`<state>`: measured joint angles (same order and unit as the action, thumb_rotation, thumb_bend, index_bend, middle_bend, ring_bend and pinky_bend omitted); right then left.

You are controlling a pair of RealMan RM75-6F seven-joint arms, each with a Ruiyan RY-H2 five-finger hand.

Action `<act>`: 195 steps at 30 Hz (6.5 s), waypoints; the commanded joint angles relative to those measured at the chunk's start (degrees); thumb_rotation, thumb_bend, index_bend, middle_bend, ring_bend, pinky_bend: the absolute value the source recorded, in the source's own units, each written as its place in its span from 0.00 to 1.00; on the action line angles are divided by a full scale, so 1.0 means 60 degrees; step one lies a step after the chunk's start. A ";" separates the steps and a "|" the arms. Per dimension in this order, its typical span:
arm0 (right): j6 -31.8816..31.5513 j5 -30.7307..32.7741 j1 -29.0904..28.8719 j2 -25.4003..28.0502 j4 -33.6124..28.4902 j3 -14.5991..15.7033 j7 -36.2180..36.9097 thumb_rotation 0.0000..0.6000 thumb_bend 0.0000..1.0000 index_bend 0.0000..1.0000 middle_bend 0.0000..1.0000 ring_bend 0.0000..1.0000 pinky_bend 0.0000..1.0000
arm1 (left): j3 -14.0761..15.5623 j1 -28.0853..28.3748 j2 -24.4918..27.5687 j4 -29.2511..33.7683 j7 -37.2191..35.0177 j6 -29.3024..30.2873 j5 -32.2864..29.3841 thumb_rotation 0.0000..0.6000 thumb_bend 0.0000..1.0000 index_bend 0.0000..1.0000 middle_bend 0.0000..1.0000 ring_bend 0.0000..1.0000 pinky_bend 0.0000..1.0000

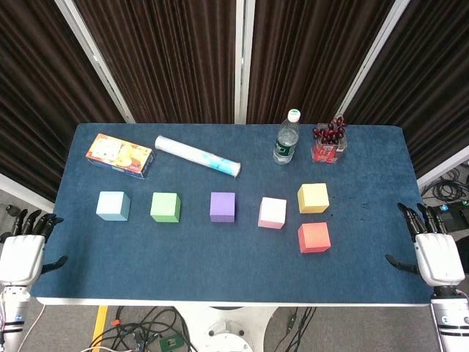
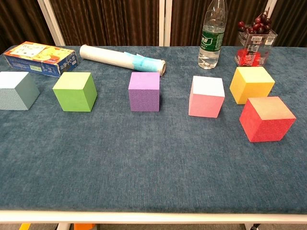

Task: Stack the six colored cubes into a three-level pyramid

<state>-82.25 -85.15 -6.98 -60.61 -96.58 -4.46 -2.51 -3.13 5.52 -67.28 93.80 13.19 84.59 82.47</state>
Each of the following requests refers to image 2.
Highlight blue orange snack box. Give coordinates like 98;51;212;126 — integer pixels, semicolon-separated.
3;41;80;78

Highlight white plastic wrap roll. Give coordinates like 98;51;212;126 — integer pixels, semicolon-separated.
79;44;166;77

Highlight clear green-label water bottle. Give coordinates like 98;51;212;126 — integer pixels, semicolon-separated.
198;0;228;70

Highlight blue table cloth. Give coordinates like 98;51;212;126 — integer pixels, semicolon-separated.
0;45;307;215

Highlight clear plastic box red contents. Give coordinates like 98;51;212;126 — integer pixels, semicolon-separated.
234;30;278;69

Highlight dark red grape bunch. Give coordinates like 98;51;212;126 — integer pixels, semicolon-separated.
237;14;273;35

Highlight pink foam cube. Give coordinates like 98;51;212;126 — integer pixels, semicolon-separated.
188;75;225;118

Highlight yellow foam cube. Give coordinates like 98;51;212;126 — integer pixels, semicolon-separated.
229;66;275;105

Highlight orange plastic object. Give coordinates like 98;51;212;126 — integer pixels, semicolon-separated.
73;223;95;230

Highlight red foam cube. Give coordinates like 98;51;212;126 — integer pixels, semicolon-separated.
239;96;297;143

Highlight light blue foam cube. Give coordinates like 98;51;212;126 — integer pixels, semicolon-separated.
0;71;41;111

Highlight white table frame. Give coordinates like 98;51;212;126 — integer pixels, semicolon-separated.
0;210;307;230

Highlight green foam cube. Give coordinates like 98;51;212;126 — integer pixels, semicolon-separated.
52;71;98;113

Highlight white partition post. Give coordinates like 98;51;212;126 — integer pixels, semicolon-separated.
158;0;172;46
37;0;66;46
262;0;285;19

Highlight purple foam cube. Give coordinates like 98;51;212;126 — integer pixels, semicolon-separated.
128;71;161;113

